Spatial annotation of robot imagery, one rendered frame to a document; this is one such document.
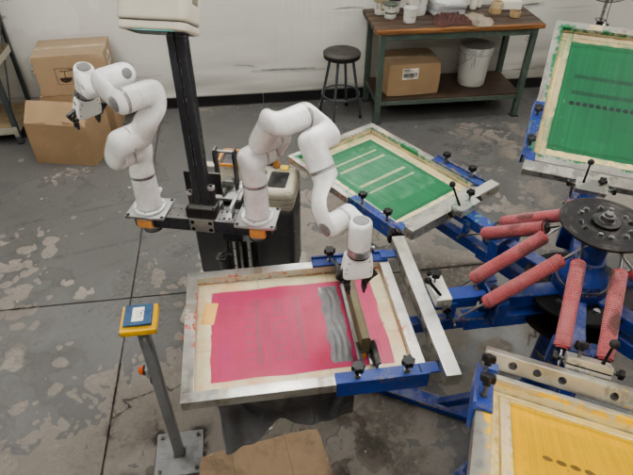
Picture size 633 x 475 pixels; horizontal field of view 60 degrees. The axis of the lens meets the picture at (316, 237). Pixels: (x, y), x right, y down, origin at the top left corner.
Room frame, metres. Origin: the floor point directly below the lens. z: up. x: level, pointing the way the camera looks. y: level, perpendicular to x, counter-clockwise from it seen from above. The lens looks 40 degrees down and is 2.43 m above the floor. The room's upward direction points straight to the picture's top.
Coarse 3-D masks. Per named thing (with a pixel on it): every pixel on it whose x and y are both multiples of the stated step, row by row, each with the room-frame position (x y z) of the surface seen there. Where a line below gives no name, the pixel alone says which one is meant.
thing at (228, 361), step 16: (368, 320) 1.32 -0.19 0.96; (224, 336) 1.24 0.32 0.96; (240, 336) 1.24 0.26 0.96; (320, 336) 1.25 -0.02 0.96; (384, 336) 1.25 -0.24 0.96; (224, 352) 1.17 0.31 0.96; (240, 352) 1.17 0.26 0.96; (320, 352) 1.18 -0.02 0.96; (352, 352) 1.18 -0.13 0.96; (384, 352) 1.18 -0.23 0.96; (224, 368) 1.11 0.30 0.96; (240, 368) 1.11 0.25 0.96; (256, 368) 1.11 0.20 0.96; (272, 368) 1.11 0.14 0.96; (288, 368) 1.11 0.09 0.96; (304, 368) 1.11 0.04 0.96; (320, 368) 1.11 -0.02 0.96; (336, 368) 1.11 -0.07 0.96
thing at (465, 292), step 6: (450, 288) 1.40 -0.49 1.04; (456, 288) 1.40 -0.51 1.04; (462, 288) 1.40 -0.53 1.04; (468, 288) 1.40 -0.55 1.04; (474, 288) 1.40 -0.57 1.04; (450, 294) 1.37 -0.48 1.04; (456, 294) 1.37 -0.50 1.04; (462, 294) 1.37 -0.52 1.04; (468, 294) 1.37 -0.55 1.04; (474, 294) 1.37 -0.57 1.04; (456, 300) 1.35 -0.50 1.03; (462, 300) 1.35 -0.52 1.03; (468, 300) 1.36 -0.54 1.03; (474, 300) 1.36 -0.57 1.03; (462, 306) 1.35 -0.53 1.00
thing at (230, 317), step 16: (272, 288) 1.48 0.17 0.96; (288, 288) 1.48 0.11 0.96; (304, 288) 1.48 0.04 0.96; (336, 288) 1.48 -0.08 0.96; (368, 288) 1.48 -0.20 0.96; (224, 304) 1.40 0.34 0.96; (240, 304) 1.40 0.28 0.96; (304, 304) 1.40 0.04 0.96; (320, 304) 1.40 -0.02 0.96; (368, 304) 1.40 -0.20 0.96; (224, 320) 1.32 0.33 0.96; (240, 320) 1.32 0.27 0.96; (304, 320) 1.32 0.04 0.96; (320, 320) 1.32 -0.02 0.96
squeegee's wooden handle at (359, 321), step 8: (352, 280) 1.42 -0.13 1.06; (352, 288) 1.38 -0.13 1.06; (352, 296) 1.34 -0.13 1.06; (352, 304) 1.30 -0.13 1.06; (360, 304) 1.30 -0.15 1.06; (352, 312) 1.29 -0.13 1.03; (360, 312) 1.27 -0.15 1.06; (352, 320) 1.28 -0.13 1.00; (360, 320) 1.23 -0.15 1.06; (360, 328) 1.19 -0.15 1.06; (360, 336) 1.17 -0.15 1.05; (368, 336) 1.16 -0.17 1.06; (360, 344) 1.16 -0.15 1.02; (368, 344) 1.15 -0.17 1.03
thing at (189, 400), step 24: (288, 264) 1.58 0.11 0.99; (384, 264) 1.59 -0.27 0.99; (192, 288) 1.44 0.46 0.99; (192, 312) 1.33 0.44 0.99; (192, 336) 1.21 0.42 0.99; (408, 336) 1.22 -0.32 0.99; (192, 360) 1.11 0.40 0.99; (192, 384) 1.02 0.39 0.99; (264, 384) 1.02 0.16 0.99; (288, 384) 1.02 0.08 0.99; (312, 384) 1.03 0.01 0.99; (192, 408) 0.96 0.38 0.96
